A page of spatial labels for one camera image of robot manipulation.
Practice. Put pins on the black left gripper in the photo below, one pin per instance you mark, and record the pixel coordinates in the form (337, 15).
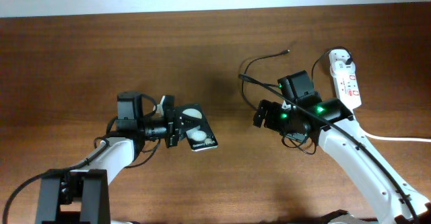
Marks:
(172, 124)

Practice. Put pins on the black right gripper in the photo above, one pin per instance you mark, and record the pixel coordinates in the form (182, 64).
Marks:
(260, 113)

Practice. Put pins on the black flip smartphone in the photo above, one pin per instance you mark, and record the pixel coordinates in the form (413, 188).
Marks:
(194, 126)

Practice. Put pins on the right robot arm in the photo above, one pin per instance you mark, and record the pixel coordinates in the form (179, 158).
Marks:
(331, 126)

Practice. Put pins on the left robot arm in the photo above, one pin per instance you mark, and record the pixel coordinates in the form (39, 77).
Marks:
(79, 194)

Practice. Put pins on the white charger adapter plug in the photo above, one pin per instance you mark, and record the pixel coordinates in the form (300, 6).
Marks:
(341, 63)

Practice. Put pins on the white power strip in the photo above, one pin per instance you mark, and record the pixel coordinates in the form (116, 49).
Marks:
(347, 91)

